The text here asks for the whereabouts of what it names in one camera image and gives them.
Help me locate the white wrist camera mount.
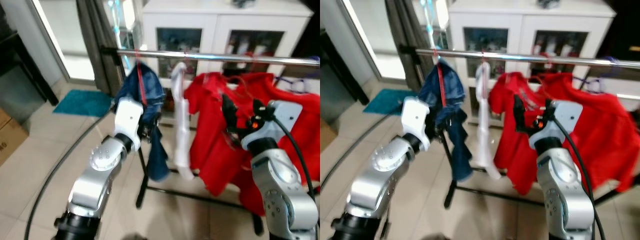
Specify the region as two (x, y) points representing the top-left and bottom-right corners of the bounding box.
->
(241, 100), (303, 151)
(529, 100), (583, 150)
(401, 96), (432, 151)
(114, 97), (146, 146)

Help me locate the grey curtain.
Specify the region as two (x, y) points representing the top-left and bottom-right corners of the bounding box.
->
(77, 0), (126, 96)
(385, 0), (426, 93)

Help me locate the dark metal cabinet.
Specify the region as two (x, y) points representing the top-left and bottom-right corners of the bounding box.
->
(320, 30), (371, 107)
(0, 5), (58, 126)

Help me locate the brown cardboard box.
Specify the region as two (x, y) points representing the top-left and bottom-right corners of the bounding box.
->
(0, 107), (29, 167)

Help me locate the glass balcony door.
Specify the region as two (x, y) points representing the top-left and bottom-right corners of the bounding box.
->
(30, 0), (96, 83)
(340, 0), (406, 81)

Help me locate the white glass-door cabinet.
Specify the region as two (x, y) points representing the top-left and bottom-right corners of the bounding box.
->
(446, 0), (618, 96)
(141, 0), (315, 126)

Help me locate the blue denim garment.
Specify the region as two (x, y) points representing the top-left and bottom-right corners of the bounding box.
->
(417, 59), (473, 182)
(111, 62), (171, 182)

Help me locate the teal floor mat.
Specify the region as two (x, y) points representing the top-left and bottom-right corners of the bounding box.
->
(52, 89), (113, 118)
(362, 88), (423, 116)

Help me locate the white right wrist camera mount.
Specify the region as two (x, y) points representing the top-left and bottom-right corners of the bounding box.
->
(529, 100), (583, 150)
(241, 100), (303, 151)

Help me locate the metal clothes rack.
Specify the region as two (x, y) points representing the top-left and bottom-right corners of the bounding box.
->
(400, 46), (640, 211)
(100, 46), (321, 237)

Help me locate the pale white garment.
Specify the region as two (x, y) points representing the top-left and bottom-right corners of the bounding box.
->
(474, 61), (501, 180)
(170, 62), (196, 181)

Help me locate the red shirt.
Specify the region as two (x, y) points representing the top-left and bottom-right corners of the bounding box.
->
(184, 71), (321, 217)
(487, 71), (640, 196)

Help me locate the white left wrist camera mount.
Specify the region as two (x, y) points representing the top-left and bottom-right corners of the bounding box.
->
(401, 96), (432, 151)
(114, 97), (146, 146)

